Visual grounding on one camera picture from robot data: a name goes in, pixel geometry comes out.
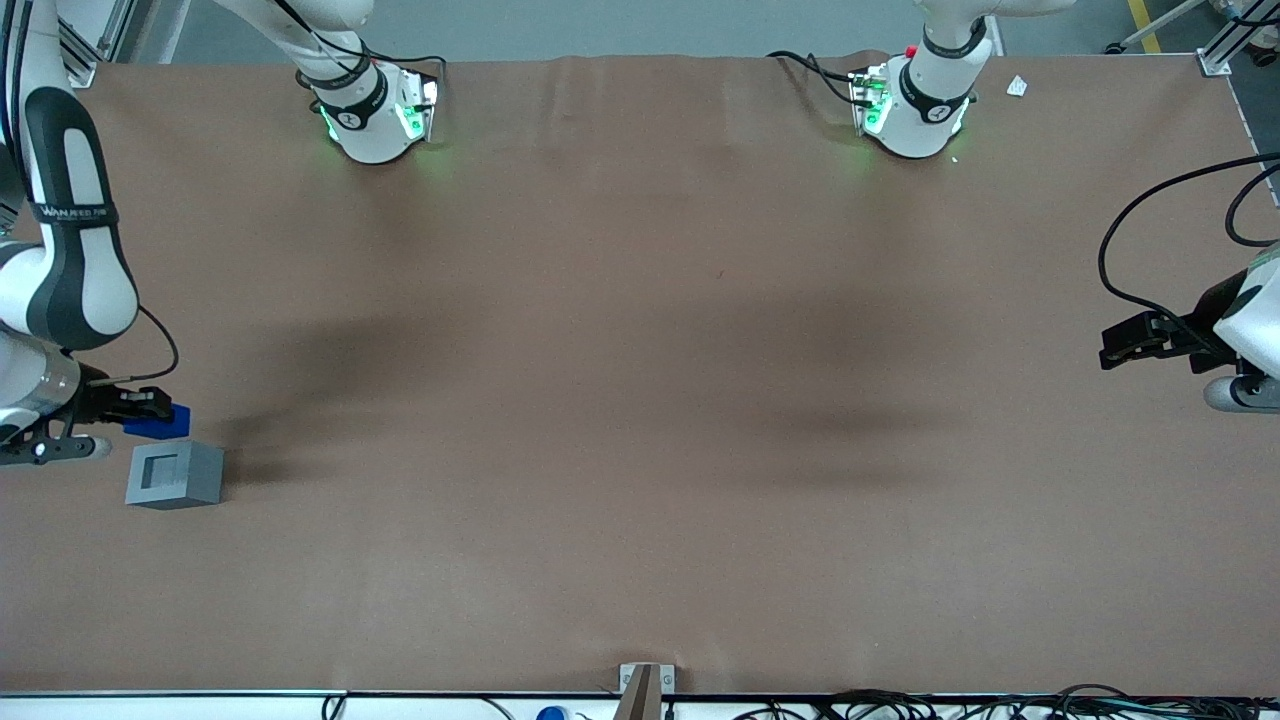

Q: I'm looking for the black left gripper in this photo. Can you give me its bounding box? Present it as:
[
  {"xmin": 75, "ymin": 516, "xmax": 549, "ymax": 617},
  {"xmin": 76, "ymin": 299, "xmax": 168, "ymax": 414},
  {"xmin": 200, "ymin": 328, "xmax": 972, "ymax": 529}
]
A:
[{"xmin": 1099, "ymin": 267, "xmax": 1253, "ymax": 377}]

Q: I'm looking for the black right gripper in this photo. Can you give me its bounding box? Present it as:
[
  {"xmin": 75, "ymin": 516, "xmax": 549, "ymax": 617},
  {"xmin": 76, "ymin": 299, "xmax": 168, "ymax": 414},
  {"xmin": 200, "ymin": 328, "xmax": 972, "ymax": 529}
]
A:
[{"xmin": 72, "ymin": 378, "xmax": 175, "ymax": 433}]

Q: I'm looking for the blue plastic part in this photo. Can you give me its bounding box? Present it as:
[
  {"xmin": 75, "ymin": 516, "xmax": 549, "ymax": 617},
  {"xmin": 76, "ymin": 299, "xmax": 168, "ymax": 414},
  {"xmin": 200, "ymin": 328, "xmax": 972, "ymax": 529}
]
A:
[{"xmin": 123, "ymin": 403, "xmax": 192, "ymax": 440}]

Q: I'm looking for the gray square base block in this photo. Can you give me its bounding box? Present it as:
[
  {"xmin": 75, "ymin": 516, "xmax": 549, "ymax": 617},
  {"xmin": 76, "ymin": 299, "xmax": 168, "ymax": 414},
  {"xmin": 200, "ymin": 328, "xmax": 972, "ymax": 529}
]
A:
[{"xmin": 125, "ymin": 440, "xmax": 225, "ymax": 511}]

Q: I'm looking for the yellow floor tape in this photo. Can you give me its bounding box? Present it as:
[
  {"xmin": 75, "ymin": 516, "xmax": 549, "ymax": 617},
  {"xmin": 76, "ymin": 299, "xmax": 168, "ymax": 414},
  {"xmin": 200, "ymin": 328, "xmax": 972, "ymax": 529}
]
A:
[{"xmin": 1127, "ymin": 0, "xmax": 1163, "ymax": 55}]

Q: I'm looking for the brown table cover mat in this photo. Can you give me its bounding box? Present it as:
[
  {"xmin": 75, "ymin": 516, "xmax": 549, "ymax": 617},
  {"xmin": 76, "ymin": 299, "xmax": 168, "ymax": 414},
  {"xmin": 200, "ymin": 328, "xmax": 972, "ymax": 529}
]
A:
[{"xmin": 0, "ymin": 50, "xmax": 1280, "ymax": 697}]

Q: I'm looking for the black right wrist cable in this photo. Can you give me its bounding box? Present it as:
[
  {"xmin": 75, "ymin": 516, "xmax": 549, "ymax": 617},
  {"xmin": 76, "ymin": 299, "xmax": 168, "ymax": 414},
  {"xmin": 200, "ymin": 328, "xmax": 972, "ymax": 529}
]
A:
[{"xmin": 80, "ymin": 304, "xmax": 181, "ymax": 388}]

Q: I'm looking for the long black left wrist cable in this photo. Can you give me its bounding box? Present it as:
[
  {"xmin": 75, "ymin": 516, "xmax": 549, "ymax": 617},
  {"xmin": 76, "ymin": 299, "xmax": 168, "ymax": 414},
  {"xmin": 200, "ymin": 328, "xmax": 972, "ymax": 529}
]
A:
[{"xmin": 1097, "ymin": 152, "xmax": 1280, "ymax": 331}]

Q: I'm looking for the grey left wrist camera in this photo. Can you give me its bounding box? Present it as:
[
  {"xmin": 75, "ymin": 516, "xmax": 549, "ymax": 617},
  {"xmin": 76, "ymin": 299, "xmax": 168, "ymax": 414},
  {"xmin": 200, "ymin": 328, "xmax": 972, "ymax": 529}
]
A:
[{"xmin": 1203, "ymin": 374, "xmax": 1280, "ymax": 414}]

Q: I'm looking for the short black left wrist cable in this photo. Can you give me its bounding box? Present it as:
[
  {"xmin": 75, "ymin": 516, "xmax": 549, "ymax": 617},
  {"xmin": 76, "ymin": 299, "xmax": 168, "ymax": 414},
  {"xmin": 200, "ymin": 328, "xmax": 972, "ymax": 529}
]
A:
[{"xmin": 1225, "ymin": 163, "xmax": 1280, "ymax": 248}]

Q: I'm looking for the aluminium frame profile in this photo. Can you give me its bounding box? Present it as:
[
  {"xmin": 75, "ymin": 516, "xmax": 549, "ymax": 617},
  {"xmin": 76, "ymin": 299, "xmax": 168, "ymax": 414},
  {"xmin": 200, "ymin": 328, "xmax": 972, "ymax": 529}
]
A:
[
  {"xmin": 1196, "ymin": 14, "xmax": 1280, "ymax": 78},
  {"xmin": 56, "ymin": 0, "xmax": 141, "ymax": 89}
]

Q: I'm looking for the black cable bundle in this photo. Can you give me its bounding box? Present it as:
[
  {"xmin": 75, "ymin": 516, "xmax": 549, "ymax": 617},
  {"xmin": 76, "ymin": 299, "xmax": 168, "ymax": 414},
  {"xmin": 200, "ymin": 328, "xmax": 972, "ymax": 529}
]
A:
[{"xmin": 730, "ymin": 684, "xmax": 1280, "ymax": 720}]

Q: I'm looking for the black left base cable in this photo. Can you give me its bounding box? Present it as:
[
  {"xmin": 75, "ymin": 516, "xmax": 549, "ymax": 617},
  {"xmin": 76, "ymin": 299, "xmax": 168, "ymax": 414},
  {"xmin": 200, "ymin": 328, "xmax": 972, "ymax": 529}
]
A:
[{"xmin": 766, "ymin": 50, "xmax": 869, "ymax": 105}]

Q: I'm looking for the black base cable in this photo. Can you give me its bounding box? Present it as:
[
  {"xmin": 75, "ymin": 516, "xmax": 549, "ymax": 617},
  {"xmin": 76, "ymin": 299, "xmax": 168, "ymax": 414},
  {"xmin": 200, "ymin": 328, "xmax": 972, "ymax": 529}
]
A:
[
  {"xmin": 275, "ymin": 0, "xmax": 448, "ymax": 101},
  {"xmin": 766, "ymin": 50, "xmax": 869, "ymax": 105}
]

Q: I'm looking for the black right base cable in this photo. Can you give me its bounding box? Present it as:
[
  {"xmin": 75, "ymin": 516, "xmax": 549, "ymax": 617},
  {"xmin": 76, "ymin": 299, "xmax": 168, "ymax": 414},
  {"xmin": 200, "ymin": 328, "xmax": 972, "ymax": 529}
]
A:
[{"xmin": 275, "ymin": 0, "xmax": 448, "ymax": 101}]

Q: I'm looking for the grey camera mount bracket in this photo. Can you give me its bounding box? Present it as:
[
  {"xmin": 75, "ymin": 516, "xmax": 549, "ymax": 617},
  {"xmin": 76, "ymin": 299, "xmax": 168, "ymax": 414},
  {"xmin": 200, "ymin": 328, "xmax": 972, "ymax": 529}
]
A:
[{"xmin": 618, "ymin": 662, "xmax": 677, "ymax": 720}]

